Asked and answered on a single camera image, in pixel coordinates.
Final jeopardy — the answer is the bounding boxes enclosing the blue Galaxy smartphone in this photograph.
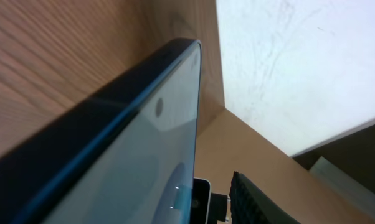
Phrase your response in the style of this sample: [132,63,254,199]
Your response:
[0,38,202,223]

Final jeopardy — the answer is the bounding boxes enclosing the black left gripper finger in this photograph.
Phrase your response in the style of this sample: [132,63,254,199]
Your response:
[229,171,299,224]

